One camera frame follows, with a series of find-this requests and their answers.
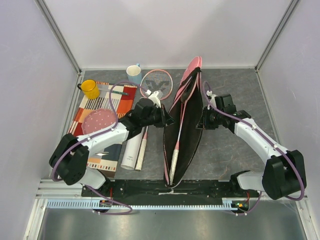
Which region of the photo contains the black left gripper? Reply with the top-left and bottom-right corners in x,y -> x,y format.
141,104 -> 176,128

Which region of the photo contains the pink sport racket bag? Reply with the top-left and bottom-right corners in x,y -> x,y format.
163,56 -> 203,188

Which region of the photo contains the pink badminton racket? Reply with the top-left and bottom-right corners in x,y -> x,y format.
168,74 -> 196,186
135,69 -> 173,171

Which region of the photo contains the white shuttlecock tube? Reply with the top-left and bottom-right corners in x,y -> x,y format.
120,134 -> 143,170

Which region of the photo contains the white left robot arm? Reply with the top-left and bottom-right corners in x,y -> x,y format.
49,98 -> 174,197

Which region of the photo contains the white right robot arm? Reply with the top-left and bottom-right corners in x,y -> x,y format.
196,90 -> 307,201

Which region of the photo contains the colourful patchwork placemat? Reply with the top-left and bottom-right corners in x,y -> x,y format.
68,81 -> 137,178

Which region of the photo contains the light blue mug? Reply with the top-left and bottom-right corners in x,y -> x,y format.
126,63 -> 142,85

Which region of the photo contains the pink dotted plate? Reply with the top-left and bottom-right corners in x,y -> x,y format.
81,108 -> 117,135

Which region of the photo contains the metal spoon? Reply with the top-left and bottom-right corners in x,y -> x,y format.
93,151 -> 109,156

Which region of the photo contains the yellow enamel mug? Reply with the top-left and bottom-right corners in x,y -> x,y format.
77,79 -> 100,100

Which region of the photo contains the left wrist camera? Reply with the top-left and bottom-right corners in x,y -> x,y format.
145,89 -> 163,108

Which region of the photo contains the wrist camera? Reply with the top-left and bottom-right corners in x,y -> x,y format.
206,90 -> 217,110
145,89 -> 163,108

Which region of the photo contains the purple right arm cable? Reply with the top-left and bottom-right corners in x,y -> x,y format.
202,80 -> 307,217

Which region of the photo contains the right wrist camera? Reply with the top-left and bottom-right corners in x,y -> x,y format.
206,90 -> 217,110

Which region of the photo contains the white slotted cable duct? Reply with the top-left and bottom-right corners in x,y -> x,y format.
46,199 -> 237,211

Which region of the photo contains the aluminium frame post right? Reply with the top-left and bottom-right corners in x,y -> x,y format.
254,0 -> 300,73

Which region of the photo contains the aluminium frame post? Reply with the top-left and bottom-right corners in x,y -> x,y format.
35,0 -> 82,75
254,0 -> 300,73

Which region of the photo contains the aluminium frame post left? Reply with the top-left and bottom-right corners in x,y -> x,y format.
35,0 -> 82,75

